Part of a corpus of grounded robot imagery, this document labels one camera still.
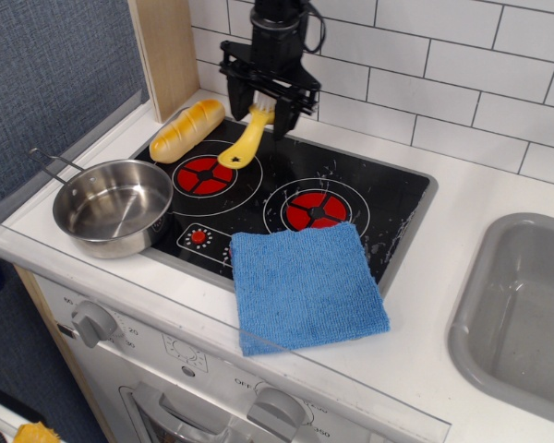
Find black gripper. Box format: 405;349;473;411
220;18;320;140

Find yellow brush white bristles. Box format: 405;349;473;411
217;92;276;170

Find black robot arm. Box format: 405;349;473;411
220;1;322;140

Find toy bread loaf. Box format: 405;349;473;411
149;99;225;164

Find black toy stovetop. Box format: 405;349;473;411
146;119;438;293

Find blue microfiber cloth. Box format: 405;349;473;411
230;222;391;356

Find grey left oven knob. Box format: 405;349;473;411
72;301;117;349

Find grey oven knob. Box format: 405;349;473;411
247;388;307;442
72;301;117;349

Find grey right oven knob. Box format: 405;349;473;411
247;388;307;442

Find grey sink basin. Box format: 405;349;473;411
448;213;554;423

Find yellow object at corner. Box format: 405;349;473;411
13;422;61;443

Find wooden upright post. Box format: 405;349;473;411
127;0;199;123

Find steel pot with handle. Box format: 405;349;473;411
42;156;174;258

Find oven door with handle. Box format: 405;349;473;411
119;382;277;442

